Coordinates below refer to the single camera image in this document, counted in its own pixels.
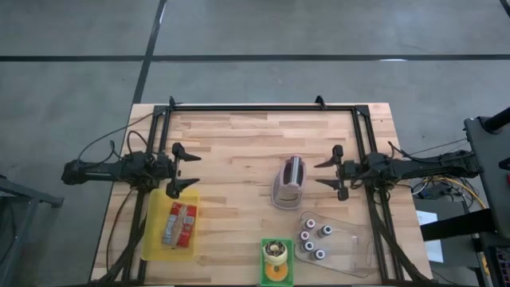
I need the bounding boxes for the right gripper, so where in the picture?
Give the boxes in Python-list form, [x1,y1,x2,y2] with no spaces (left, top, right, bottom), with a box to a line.
[313,144,362,202]

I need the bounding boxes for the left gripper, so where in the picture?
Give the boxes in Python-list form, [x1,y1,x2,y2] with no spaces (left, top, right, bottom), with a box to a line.
[158,142,202,200]

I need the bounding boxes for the red cracker packet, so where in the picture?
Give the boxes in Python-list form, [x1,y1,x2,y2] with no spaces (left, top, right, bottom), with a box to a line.
[161,201,199,250]

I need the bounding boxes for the pink and steel box grater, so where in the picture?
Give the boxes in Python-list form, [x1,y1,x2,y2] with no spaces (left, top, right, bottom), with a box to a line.
[270,154,307,211]

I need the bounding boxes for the chocolate doughnut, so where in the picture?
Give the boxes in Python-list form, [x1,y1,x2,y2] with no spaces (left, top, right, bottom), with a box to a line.
[264,240,288,258]

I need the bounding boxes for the green plastic basket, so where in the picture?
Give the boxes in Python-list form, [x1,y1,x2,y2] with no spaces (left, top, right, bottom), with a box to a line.
[259,238,295,287]

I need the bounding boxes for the orange glazed doughnut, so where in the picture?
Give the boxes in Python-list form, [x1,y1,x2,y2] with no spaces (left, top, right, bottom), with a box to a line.
[265,261,290,283]

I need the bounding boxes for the yellow translucent plastic bin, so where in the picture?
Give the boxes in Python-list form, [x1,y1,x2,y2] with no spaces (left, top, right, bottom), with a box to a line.
[141,188,202,262]

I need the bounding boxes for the clear plastic tray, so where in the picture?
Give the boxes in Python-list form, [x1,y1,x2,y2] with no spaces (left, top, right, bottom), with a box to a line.
[295,210,375,279]

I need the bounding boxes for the white paper sheet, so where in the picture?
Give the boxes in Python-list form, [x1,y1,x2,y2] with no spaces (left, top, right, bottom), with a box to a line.
[415,210,445,264]

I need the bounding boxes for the dark grey equipment stand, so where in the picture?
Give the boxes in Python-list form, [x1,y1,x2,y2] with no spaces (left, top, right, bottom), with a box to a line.
[420,105,510,242]

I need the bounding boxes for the grey metal cart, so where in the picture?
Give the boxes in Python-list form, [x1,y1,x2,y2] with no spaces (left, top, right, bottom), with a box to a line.
[0,175,65,287]

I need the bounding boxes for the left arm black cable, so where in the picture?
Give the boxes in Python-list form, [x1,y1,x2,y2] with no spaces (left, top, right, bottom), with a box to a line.
[77,111,156,168]

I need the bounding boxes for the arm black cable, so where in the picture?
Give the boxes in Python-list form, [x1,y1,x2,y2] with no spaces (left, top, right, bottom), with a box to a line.
[388,137,469,160]
[77,111,156,168]

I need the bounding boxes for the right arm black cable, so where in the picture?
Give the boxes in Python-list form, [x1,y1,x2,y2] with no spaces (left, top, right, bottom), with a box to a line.
[388,137,469,160]

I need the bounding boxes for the black aluminium table frame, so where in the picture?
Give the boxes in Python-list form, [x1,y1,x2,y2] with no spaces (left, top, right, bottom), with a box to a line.
[93,101,435,287]

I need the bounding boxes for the yellow and black cable bundle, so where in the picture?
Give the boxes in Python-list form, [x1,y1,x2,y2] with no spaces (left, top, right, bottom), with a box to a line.
[410,175,489,210]

